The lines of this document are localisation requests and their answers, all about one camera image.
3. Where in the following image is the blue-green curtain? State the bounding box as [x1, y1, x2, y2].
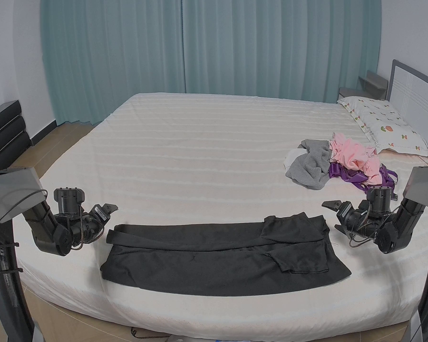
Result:
[181, 0, 382, 102]
[40, 0, 188, 125]

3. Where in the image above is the black T-shirt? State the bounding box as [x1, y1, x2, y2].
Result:
[100, 212, 353, 294]

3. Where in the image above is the white garment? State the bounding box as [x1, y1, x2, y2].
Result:
[285, 147, 304, 168]

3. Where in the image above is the grey garment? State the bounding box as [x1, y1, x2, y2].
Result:
[285, 138, 332, 190]

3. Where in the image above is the pink garment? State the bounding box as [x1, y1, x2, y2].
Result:
[328, 132, 381, 186]

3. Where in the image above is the black chest of drawers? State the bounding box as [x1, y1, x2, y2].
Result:
[0, 100, 33, 175]

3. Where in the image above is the grey bedside table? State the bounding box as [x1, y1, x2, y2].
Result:
[338, 71, 389, 100]

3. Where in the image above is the bed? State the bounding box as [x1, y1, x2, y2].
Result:
[12, 60, 428, 334]

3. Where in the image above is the purple garment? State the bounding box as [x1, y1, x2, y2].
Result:
[328, 161, 398, 193]

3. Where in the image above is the white printed pillow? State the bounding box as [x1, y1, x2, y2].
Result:
[337, 96, 428, 156]

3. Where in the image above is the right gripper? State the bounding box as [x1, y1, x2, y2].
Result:
[322, 200, 365, 241]

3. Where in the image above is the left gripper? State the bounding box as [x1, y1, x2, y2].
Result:
[80, 202, 120, 243]

